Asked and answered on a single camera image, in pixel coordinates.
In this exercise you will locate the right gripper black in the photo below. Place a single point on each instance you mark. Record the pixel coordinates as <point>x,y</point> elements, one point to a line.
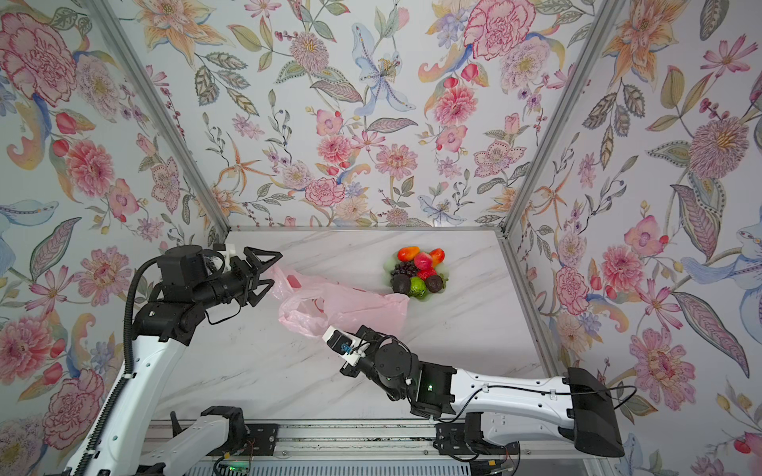
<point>376,340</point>

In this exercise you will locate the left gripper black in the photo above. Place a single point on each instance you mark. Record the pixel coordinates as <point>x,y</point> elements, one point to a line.
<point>248,276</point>

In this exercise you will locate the pink plastic bag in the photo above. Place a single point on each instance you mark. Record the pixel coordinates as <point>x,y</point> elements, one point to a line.
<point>309,305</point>

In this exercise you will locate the purple mangosteen green cap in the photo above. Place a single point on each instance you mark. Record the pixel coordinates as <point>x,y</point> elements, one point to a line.
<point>435,284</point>

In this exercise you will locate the light green fruit plate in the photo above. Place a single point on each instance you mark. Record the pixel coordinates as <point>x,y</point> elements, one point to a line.
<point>441,269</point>

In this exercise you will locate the pink red apple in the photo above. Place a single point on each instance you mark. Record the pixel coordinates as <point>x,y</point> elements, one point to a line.
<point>423,261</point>

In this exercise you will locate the red orange tomato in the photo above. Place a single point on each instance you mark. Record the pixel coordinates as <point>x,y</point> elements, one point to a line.
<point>438,256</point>

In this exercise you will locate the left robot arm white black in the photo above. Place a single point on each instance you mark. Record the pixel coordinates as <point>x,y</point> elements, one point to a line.
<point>156,335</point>

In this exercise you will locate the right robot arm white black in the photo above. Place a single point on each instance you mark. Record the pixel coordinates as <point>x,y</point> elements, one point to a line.
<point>495,411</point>

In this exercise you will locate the dark avocado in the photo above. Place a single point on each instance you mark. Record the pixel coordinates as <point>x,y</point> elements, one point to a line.
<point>401,284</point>

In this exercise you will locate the dark purple grape bunch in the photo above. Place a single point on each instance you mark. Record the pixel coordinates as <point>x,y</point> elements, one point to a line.
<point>405,269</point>

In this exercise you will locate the red strawberry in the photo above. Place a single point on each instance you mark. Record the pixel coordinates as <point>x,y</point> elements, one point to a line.
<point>426,274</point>

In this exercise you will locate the orange mango fruit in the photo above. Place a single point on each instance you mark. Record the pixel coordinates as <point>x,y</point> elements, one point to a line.
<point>408,254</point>

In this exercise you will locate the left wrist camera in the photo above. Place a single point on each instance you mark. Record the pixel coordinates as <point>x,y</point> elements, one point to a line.
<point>228,252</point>

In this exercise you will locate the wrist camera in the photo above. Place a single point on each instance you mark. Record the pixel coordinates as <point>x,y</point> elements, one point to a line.
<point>348,346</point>
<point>228,252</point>

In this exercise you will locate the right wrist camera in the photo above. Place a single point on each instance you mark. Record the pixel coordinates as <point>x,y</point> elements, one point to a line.
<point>348,346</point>

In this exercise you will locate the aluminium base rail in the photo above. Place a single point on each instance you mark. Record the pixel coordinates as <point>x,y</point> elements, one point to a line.
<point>360,440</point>

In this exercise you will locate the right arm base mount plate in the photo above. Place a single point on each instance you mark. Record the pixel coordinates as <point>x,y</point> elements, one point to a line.
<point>456,440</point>

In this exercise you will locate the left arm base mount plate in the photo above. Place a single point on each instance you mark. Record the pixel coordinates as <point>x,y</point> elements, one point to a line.
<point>253,440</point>

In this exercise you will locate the left aluminium corner post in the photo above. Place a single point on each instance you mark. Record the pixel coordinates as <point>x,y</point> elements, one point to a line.
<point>103,16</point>

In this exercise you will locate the aluminium corner post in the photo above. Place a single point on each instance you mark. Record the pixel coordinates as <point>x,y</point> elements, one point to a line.
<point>602,26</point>
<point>103,16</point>

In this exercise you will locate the right aluminium corner post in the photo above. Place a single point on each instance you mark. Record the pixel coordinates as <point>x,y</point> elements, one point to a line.
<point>602,26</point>

